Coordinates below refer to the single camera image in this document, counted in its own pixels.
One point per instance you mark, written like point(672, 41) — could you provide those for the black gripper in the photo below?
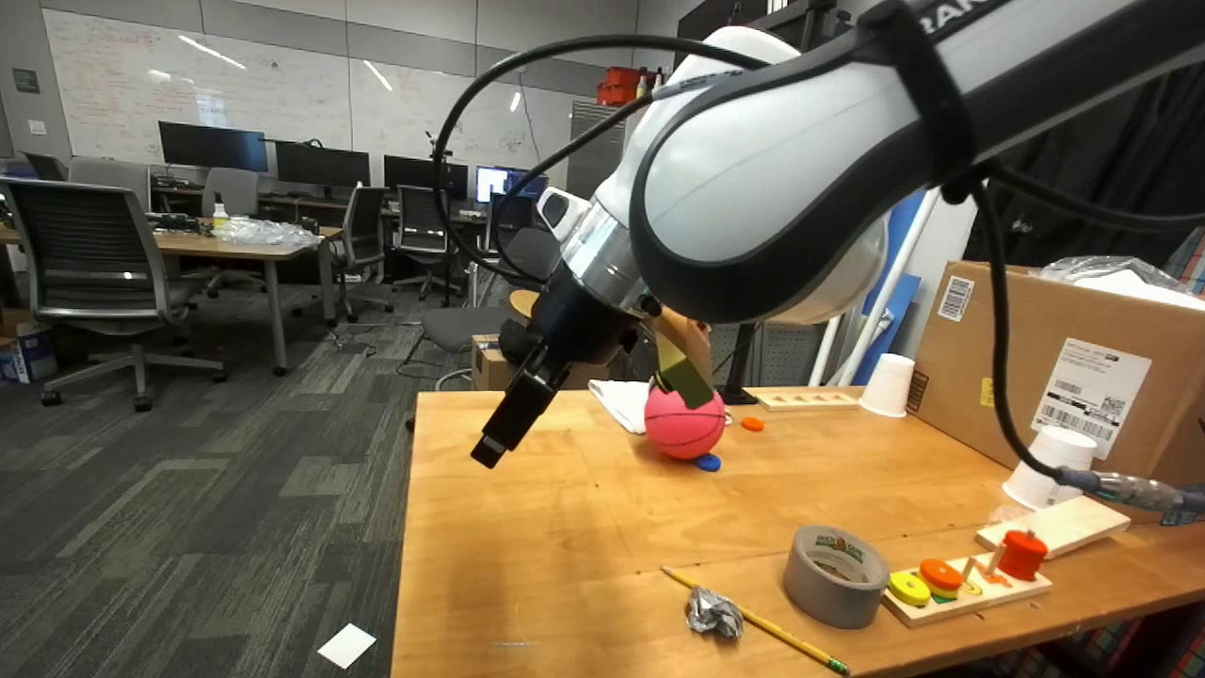
point(570, 322)

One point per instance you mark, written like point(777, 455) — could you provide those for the pink rubber ball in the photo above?
point(684, 427)

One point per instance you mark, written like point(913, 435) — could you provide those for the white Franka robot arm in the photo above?
point(777, 174)

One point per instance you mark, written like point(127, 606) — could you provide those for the brown cardboard box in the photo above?
point(491, 363)

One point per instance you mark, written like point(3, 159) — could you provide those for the small blue disc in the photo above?
point(711, 461)

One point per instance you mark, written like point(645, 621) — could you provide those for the black vertical pole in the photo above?
point(744, 363)

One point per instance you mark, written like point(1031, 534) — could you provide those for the small orange disc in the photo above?
point(749, 423)

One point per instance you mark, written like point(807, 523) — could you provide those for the wooden board with holes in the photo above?
point(803, 396)

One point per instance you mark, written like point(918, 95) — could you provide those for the black swivel chair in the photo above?
point(363, 245)
point(432, 245)

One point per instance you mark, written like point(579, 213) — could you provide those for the small lit monitor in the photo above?
point(502, 187)

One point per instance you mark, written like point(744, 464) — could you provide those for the crumpled silver foil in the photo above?
point(712, 616)

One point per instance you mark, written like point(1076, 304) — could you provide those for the wide black monitor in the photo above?
point(213, 150)
point(320, 169)
point(423, 174)

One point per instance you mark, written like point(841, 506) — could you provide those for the small white paper cup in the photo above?
point(885, 386)

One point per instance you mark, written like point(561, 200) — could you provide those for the yellow pencil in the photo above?
point(777, 631)

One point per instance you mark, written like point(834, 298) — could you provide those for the red ceiling sign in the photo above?
point(623, 87)

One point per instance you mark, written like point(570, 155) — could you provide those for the blue and white panel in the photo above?
point(894, 304)

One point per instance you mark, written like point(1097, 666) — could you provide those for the white paper sheet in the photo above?
point(349, 647)

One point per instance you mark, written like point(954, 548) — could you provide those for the clear plastic bag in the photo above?
point(264, 231)

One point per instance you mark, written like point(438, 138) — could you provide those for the wooden office desk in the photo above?
point(249, 250)

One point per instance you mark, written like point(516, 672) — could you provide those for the large cardboard box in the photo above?
point(1003, 363)

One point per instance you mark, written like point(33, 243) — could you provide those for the thin wooden peg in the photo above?
point(967, 573)

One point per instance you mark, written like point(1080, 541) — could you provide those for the small spray bottle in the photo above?
point(218, 220)

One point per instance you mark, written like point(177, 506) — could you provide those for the red cylinder block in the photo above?
point(1021, 555)

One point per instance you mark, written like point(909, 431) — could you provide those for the large white paper cup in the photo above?
point(1049, 474)

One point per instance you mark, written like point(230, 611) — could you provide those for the white foam board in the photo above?
point(1068, 525)

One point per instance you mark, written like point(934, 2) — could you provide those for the large grey office chair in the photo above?
point(87, 267)

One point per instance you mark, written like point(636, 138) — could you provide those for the crinkled plastic sheet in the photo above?
point(1116, 278)

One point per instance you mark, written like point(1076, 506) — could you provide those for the grey duct tape roll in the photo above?
point(816, 589)

